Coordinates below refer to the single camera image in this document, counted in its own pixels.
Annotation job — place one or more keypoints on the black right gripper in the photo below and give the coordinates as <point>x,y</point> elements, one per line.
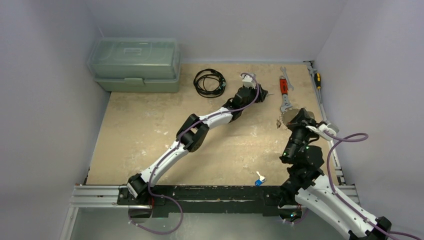
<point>301,120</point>

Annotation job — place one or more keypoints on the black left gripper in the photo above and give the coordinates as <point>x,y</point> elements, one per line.
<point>262,95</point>

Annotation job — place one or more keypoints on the large metal keyring with keys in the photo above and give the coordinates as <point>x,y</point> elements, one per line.
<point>286,117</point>

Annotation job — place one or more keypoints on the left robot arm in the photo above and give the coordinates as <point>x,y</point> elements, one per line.
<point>191,136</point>

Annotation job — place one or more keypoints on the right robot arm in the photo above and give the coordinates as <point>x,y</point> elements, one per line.
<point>309,186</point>

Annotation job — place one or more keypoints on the silver open-end wrench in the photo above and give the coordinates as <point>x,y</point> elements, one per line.
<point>285,76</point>

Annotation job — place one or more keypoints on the yellow black screwdriver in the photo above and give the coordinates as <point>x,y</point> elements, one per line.
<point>317,81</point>

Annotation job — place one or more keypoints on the green plastic toolbox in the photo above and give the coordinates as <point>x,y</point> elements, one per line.
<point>136,64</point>

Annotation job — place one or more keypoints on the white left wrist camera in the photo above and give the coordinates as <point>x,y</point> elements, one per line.
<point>248,80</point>

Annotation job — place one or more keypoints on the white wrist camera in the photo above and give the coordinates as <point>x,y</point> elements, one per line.
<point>325,130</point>
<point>248,80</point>

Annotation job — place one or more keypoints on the red handled adjustable wrench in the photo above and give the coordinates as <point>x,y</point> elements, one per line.
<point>285,86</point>

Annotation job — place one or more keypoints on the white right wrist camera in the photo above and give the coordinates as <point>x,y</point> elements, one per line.
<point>325,130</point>

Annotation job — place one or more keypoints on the aluminium side rail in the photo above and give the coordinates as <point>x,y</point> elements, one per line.
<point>353,138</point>

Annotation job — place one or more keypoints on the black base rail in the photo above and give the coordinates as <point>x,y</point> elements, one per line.
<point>205,199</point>

